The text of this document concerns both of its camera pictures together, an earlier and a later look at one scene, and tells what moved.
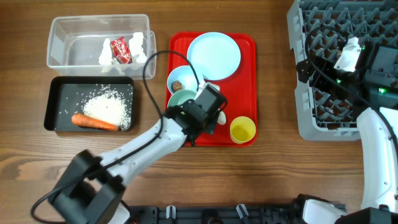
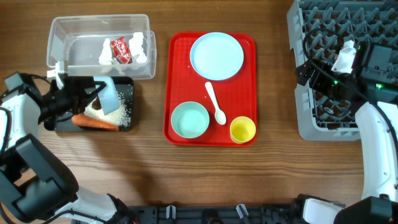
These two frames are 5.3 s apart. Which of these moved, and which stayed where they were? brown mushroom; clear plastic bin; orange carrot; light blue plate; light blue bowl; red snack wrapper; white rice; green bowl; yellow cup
Moved: light blue bowl; green bowl; brown mushroom
Stayed: orange carrot; light blue plate; yellow cup; red snack wrapper; white rice; clear plastic bin
